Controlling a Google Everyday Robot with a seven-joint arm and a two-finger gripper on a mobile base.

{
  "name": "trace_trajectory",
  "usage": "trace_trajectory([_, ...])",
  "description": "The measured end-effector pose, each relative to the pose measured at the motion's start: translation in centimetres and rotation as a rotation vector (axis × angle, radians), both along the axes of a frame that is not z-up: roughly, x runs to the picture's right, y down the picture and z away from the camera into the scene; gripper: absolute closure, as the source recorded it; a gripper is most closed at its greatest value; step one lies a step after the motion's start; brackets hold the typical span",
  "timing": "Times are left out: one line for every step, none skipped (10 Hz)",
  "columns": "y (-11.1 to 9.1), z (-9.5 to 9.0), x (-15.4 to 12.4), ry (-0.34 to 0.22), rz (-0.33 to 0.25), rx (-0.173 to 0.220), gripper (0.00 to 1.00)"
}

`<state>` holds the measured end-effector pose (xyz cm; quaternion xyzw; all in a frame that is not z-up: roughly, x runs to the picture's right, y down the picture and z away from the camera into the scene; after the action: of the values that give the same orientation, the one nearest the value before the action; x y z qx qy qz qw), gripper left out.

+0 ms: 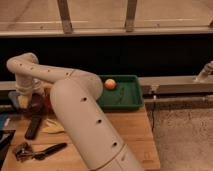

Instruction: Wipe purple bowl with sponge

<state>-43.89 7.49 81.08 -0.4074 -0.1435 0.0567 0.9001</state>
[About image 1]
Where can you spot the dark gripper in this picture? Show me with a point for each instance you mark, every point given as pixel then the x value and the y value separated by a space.
pixel 35 107

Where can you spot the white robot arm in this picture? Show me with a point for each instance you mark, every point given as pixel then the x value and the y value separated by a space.
pixel 73 97

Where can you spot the orange ball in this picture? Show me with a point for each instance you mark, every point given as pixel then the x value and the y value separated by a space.
pixel 110 84

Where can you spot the green plastic tray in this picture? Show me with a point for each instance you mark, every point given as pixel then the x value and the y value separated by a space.
pixel 126 95

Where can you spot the left metal window strut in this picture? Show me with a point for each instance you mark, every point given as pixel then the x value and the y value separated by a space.
pixel 65 16

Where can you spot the metal window strut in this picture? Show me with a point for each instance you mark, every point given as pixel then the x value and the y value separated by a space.
pixel 65 16
pixel 130 15

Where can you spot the right metal window strut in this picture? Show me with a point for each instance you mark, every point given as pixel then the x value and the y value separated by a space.
pixel 130 15

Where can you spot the metal rail frame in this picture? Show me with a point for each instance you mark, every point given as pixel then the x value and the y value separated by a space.
pixel 173 88

